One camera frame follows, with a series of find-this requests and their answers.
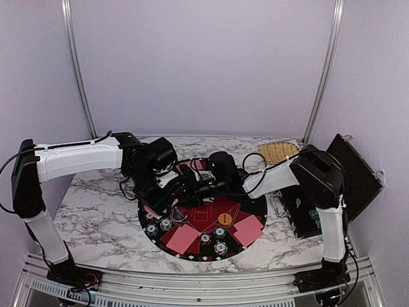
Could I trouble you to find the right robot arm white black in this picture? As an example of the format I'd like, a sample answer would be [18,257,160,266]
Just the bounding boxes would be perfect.
[178,145,348,287]

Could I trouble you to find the red playing card deck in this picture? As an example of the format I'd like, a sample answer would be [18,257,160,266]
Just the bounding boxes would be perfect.
[143,205,162,219]

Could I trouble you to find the face up white card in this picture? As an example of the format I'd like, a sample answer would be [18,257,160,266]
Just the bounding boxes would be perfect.
[199,171,214,180]

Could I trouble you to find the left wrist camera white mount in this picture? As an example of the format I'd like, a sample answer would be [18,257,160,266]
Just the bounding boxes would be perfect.
[156,171,179,188]

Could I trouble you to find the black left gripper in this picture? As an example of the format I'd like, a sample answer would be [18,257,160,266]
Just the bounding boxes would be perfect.
[128,166,174,217]

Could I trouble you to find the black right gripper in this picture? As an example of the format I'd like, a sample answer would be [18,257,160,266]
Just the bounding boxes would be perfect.
[171,175,228,207]

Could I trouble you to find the front aluminium rail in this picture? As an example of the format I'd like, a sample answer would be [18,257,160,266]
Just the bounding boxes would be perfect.
[12,254,385,306]

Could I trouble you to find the right aluminium frame post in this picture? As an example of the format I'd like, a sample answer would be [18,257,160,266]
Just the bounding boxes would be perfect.
[302,0,345,144]

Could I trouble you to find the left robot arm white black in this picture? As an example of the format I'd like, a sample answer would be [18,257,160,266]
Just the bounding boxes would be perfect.
[11,131,179,285]

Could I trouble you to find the orange big blind button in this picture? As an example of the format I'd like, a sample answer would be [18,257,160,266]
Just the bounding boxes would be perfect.
[217,213,233,226]

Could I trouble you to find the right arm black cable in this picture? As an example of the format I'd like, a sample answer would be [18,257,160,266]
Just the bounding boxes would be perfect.
[190,152,295,196]

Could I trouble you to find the round red black poker mat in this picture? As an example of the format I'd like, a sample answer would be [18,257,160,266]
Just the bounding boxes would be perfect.
[137,157,268,262]

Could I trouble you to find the dealt red card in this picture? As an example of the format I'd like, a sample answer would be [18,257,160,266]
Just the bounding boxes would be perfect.
[234,215,263,232]
[172,224,200,253]
[166,228,195,254]
[233,223,263,247]
[176,159,205,175]

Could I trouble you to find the yellow woven bamboo mat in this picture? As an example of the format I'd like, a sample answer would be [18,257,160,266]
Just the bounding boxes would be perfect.
[258,141,300,164]

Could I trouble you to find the black poker set case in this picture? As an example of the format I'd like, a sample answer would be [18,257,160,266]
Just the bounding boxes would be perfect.
[280,134,383,239]

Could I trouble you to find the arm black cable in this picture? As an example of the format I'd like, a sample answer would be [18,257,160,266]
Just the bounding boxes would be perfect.
[190,152,295,196]
[0,129,112,214]

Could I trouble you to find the green chips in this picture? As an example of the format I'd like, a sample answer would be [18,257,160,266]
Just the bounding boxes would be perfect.
[213,227,227,239]
[145,223,158,237]

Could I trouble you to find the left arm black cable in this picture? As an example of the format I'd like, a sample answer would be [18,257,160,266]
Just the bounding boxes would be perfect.
[0,129,112,214]

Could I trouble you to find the left aluminium frame post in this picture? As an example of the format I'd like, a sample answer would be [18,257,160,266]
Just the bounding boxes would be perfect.
[61,0,97,138]

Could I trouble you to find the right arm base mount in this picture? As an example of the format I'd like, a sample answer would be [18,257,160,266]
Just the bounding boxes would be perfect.
[293,269,351,293]

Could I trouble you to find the aluminium frame post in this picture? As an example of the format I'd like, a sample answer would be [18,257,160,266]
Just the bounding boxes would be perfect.
[61,0,97,138]
[302,0,345,144]

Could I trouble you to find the teal chip row upper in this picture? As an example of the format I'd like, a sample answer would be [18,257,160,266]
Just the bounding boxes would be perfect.
[309,210,319,220]

